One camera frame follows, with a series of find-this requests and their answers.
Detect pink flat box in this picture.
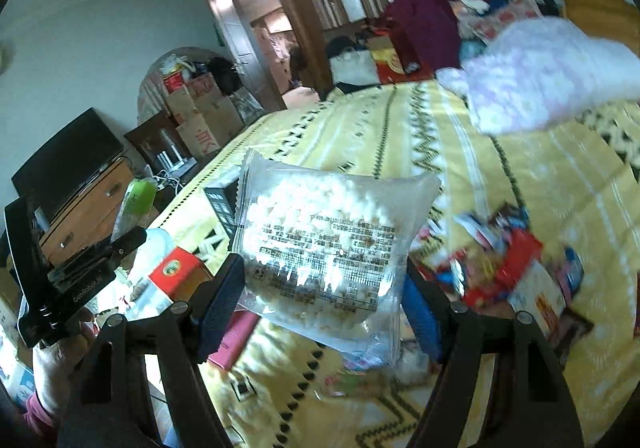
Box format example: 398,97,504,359
208,310,260,371

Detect white tote bag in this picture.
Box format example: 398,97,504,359
329,49,381,86

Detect stacked cardboard boxes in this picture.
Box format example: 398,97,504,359
166,73,266,159

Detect clear puffed rice cracker pack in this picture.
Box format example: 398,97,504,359
231,150,440,364

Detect red tea box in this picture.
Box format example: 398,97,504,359
150,247,214,301

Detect clear glass bowl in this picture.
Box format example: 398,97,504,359
89,228,175,327

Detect maroon hanging garment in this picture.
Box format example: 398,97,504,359
382,0,461,72

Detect black television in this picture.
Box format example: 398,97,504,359
11,108,124,221

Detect green snack packet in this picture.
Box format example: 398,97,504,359
111,178,157,242

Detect wooden drawer chest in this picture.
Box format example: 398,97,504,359
40,157,134,266

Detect yellow patterned bed sheet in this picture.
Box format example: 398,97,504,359
156,82,639,447

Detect white floral pillow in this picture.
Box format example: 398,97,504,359
435,16,639,136

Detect black shaver product box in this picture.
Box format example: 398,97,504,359
204,179,239,241

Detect person left hand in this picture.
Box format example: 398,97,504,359
32,309,96,419

